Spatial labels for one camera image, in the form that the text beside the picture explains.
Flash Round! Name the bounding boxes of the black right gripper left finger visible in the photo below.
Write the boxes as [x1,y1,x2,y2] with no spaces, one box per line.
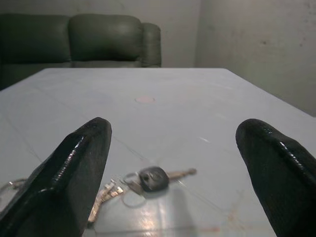
[0,117,112,237]

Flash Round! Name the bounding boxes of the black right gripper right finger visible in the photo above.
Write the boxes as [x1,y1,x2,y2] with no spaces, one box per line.
[235,118,316,237]

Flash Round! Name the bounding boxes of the small silver keys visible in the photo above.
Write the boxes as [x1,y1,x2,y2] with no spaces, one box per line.
[87,179,124,224]

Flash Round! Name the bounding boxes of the black-headed car key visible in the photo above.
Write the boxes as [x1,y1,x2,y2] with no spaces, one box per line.
[137,166,198,193]

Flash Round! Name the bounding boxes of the dark green leather sofa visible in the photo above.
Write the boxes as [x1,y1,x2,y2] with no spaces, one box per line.
[0,13,162,91]

